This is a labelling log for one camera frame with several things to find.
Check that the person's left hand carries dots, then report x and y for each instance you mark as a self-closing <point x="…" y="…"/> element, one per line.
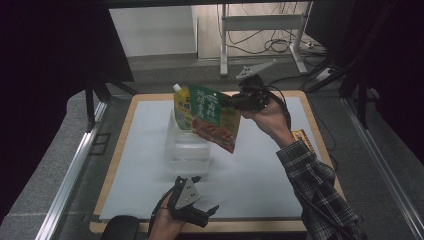
<point x="163" y="226"/>

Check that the black stand legs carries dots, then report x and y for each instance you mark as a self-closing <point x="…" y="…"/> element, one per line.
<point x="95" y="96"/>

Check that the small red and gold box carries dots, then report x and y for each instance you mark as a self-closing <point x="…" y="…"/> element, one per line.
<point x="308" y="141"/>

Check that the white power strip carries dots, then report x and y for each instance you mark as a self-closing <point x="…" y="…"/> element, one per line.
<point x="324" y="74"/>

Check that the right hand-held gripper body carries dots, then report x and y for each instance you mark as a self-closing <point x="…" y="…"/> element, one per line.
<point x="255" y="95"/>

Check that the green and red snack packet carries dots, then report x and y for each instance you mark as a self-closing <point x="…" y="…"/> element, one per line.
<point x="213" y="120"/>

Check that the white desk frame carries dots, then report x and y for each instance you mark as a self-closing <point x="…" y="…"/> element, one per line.
<point x="263" y="22"/>

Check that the aluminium rail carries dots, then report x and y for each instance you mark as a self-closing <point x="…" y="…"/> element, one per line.
<point x="70" y="176"/>
<point x="383" y="166"/>

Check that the dark curtain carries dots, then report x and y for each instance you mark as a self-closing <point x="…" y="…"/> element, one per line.
<point x="50" y="66"/>
<point x="393" y="66"/>

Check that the person's right hand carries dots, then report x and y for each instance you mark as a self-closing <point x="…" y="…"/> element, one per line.
<point x="271" y="121"/>

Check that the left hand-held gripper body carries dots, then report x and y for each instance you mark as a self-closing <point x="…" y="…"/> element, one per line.
<point x="186" y="200"/>

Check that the black rounded object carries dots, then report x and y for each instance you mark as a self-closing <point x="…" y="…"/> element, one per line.
<point x="120" y="228"/>

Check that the clear plastic container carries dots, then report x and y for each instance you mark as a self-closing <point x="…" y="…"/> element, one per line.
<point x="186" y="153"/>

